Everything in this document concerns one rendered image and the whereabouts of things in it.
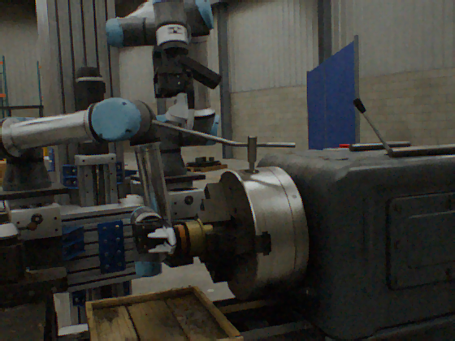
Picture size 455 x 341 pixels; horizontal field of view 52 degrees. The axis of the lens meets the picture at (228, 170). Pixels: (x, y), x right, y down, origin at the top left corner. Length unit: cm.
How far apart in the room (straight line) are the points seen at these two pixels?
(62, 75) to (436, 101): 1095
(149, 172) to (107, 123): 23
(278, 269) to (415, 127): 1154
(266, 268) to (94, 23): 123
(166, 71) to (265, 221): 41
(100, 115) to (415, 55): 1164
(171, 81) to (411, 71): 1161
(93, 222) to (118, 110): 52
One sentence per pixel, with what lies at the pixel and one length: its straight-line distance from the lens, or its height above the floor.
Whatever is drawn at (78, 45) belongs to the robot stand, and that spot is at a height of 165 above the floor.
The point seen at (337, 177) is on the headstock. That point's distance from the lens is 102.
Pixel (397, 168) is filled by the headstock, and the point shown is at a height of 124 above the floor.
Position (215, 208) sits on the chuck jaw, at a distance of 115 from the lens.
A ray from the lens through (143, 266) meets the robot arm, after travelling 136.
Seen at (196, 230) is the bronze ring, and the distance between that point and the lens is 109.
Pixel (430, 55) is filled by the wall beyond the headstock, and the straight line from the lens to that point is 1243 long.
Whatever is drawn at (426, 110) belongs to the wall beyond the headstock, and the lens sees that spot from 1235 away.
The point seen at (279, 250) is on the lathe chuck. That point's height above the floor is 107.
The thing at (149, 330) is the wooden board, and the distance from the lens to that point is 115.
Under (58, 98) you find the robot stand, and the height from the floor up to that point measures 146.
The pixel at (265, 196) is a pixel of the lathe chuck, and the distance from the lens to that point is 104.
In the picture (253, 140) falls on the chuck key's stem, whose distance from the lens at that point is 109.
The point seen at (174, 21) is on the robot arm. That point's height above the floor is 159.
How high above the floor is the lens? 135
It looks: 6 degrees down
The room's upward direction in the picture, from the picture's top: 2 degrees counter-clockwise
